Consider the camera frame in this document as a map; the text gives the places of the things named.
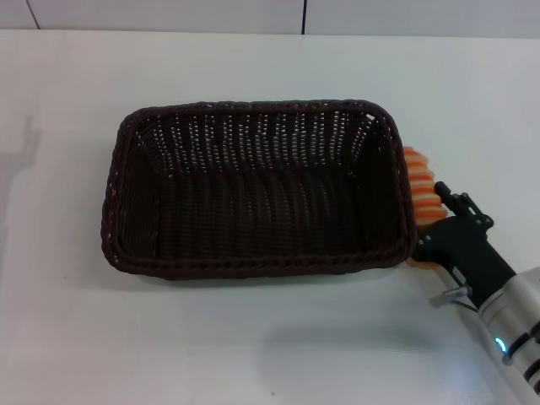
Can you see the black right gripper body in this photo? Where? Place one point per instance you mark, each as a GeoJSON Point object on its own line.
{"type": "Point", "coordinates": [468, 249]}

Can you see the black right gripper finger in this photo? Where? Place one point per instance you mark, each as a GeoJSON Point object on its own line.
{"type": "Point", "coordinates": [460, 202]}
{"type": "Point", "coordinates": [424, 251]}

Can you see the orange striped bread roll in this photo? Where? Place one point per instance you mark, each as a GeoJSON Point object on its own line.
{"type": "Point", "coordinates": [422, 190]}

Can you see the dark brown woven basket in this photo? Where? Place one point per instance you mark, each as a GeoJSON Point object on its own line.
{"type": "Point", "coordinates": [261, 211]}

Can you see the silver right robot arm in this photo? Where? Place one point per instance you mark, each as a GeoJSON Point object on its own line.
{"type": "Point", "coordinates": [512, 325]}

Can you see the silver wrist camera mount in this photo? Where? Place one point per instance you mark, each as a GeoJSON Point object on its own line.
{"type": "Point", "coordinates": [450, 295]}

